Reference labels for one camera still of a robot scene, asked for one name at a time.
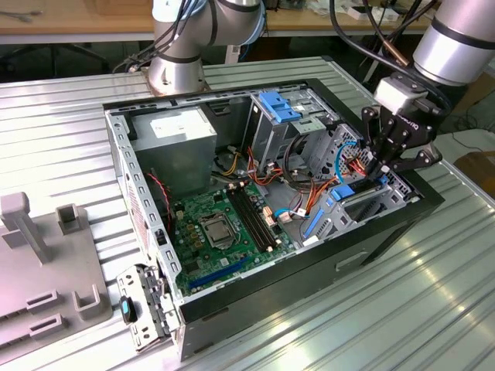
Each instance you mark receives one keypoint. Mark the hard disk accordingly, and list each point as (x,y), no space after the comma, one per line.
(342,192)

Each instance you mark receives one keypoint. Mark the black open PC case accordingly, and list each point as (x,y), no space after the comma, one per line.
(309,278)

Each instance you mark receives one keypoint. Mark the black RAM slot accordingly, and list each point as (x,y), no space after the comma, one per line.
(252,218)
(257,218)
(263,218)
(246,218)

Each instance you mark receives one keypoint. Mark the grey power supply unit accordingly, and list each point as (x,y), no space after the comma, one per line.
(174,154)

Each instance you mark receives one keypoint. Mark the grey parts rack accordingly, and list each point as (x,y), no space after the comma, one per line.
(38,278)

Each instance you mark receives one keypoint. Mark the wooden desk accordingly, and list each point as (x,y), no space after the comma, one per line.
(77,23)
(309,23)

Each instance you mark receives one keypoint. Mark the green motherboard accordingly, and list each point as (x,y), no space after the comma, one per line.
(218,257)

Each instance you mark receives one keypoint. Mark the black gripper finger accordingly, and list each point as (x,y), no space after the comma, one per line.
(373,131)
(417,160)

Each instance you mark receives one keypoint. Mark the silver CPU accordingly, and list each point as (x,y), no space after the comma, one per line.
(217,232)

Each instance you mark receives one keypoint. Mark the blue expansion slot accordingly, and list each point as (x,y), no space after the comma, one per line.
(216,275)

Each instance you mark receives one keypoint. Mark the grey metal disk bay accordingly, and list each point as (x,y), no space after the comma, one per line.
(340,218)

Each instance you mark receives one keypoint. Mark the CPU socket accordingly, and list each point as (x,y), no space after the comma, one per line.
(224,245)

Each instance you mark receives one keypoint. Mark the grey optical drive cage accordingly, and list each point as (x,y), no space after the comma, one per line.
(267,135)

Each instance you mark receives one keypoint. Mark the black blue bracket lever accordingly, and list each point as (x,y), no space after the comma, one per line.
(125,309)

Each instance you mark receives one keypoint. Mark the brown cardboard box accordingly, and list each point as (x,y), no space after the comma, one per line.
(477,170)
(479,98)

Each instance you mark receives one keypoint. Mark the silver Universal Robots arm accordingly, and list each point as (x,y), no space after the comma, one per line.
(448,50)

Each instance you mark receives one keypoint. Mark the blue plastic drive latch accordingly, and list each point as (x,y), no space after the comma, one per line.
(280,110)

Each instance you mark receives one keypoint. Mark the silver expansion slot bracket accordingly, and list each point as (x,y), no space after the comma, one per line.
(133,282)

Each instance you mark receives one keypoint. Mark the black case fan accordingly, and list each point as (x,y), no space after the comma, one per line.
(168,220)

